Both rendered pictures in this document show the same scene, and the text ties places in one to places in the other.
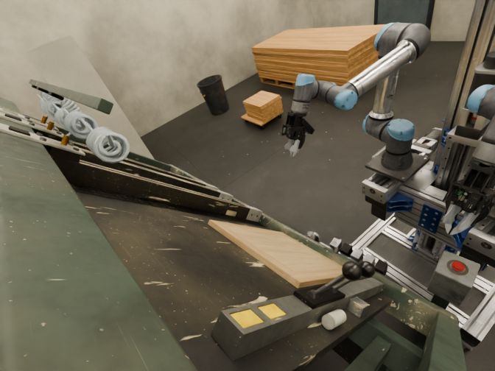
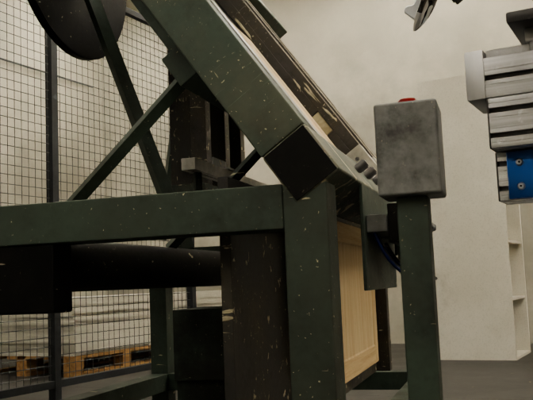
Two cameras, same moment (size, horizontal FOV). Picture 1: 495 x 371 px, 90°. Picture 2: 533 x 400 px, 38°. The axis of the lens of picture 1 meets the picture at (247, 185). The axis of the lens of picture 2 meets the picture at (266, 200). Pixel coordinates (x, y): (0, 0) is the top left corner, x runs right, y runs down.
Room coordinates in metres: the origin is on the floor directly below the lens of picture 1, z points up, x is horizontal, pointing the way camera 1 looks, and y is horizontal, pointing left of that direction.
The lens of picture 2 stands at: (-0.86, -1.61, 0.59)
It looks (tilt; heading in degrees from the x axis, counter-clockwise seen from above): 6 degrees up; 48
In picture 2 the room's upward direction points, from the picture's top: 2 degrees counter-clockwise
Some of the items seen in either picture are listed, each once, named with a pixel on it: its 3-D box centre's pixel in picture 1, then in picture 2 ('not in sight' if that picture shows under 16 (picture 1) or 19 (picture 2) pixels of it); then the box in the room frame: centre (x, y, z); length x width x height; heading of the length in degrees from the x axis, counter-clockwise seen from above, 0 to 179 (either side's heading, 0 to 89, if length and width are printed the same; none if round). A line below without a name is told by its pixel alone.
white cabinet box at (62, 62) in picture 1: (100, 112); (473, 217); (4.23, 1.76, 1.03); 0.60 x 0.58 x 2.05; 21
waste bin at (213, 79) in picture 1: (214, 96); not in sight; (5.13, -0.04, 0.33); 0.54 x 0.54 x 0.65
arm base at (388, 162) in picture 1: (397, 154); not in sight; (0.92, -0.81, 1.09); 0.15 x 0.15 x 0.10
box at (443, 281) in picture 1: (451, 278); (410, 151); (0.37, -0.66, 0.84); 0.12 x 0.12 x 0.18; 32
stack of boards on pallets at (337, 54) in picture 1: (312, 59); not in sight; (4.85, -2.08, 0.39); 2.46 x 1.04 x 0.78; 21
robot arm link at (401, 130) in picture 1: (398, 135); not in sight; (0.93, -0.81, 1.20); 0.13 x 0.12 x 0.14; 8
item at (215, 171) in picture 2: not in sight; (249, 185); (1.21, 0.81, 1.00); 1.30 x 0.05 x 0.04; 32
